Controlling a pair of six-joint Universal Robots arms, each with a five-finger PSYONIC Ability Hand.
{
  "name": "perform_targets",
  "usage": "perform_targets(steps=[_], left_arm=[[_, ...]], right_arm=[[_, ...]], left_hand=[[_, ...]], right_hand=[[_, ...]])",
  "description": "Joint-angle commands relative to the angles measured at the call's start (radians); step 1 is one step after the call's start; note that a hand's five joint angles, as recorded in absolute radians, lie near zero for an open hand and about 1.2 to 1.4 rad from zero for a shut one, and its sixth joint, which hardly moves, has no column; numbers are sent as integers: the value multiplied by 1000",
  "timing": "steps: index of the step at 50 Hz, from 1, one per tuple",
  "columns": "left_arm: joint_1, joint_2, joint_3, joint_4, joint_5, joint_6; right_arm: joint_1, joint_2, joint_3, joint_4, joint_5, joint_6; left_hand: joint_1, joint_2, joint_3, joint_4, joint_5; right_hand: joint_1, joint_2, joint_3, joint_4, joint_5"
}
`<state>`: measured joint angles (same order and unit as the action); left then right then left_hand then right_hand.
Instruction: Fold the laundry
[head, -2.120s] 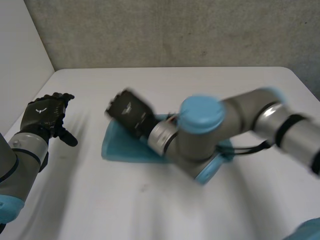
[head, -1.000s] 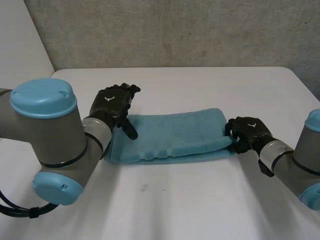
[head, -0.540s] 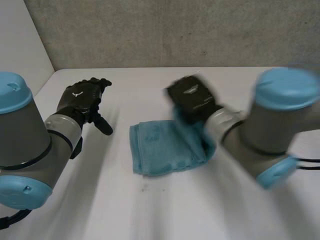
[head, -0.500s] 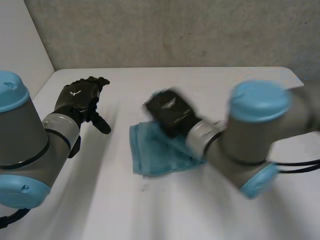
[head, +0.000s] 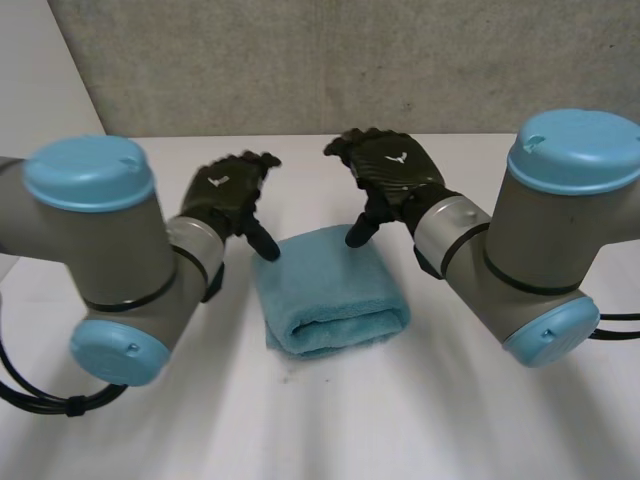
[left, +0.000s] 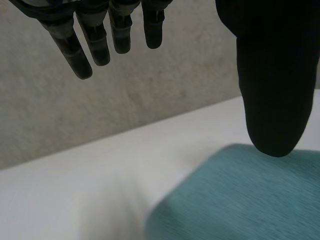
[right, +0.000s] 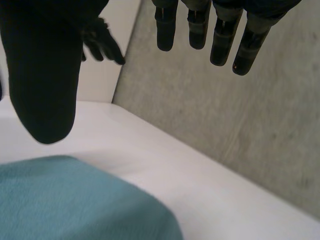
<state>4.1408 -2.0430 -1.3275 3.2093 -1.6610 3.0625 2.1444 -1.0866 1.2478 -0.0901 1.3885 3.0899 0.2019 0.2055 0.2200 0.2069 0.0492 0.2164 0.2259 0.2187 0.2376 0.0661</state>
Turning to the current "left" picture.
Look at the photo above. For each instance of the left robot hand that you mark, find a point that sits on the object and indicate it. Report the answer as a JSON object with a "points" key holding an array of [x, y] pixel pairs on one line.
{"points": [[275, 87]]}

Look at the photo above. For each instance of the teal towel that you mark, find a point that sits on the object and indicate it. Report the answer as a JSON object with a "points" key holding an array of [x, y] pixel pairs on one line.
{"points": [[240, 197]]}

